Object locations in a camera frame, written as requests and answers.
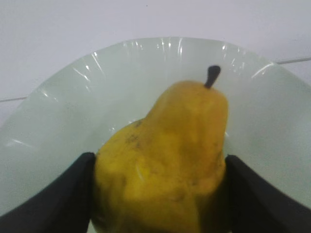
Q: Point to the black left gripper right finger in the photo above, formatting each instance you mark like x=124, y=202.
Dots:
x=256, y=206

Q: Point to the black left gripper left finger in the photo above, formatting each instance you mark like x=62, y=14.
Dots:
x=63, y=206

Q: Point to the yellow pear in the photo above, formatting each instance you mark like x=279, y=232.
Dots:
x=165, y=173

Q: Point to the green glass wavy plate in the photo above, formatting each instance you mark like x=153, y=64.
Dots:
x=80, y=107

